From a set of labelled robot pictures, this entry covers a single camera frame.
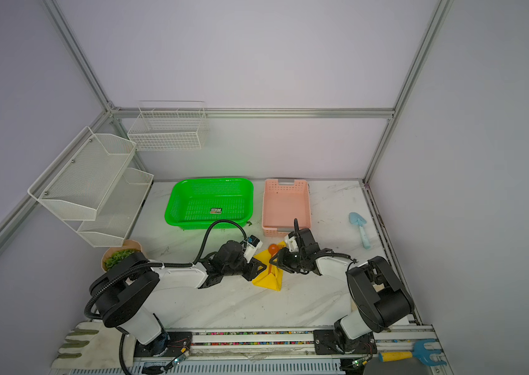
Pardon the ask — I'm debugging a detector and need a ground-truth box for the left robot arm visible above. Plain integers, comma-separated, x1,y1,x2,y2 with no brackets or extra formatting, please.
84,236,267,357

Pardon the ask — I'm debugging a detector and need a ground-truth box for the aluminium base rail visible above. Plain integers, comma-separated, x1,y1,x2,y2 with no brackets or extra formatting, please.
48,325,455,375

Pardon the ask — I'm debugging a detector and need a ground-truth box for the pink plastic basket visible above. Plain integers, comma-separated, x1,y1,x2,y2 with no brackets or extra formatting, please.
261,179,312,237

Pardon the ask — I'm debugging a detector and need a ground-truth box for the white wire basket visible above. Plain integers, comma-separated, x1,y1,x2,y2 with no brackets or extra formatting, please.
128,101,209,152

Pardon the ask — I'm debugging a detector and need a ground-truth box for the light blue garden trowel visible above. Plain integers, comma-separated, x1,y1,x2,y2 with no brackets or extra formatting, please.
349,212,372,250

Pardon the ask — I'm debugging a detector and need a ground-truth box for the potted green succulent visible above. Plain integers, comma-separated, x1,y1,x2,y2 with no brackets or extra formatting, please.
101,239,142,272

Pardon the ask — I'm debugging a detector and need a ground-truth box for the blue yellow hand rake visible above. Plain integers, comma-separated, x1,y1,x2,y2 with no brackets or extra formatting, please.
378,339,447,367

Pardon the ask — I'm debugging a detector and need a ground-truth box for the green plastic basket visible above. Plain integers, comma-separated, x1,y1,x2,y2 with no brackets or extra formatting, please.
164,177,254,230

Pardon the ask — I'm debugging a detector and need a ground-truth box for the orange plastic spoon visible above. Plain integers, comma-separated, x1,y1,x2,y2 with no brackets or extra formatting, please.
267,244,280,257

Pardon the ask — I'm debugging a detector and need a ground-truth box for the yellow paper napkin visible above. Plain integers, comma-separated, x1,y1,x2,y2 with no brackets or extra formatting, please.
252,242,286,292

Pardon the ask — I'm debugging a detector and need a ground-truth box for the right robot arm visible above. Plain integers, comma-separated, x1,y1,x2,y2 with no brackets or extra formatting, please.
269,229,414,354

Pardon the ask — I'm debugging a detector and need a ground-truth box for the white mesh two-tier shelf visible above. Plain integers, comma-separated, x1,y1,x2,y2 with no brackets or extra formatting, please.
28,127,153,248

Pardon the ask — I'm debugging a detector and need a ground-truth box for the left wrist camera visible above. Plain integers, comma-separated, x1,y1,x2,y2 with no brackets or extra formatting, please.
243,235,263,263

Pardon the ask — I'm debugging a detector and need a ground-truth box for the green-striped white glove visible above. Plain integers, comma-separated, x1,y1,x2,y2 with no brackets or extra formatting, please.
51,321,122,370

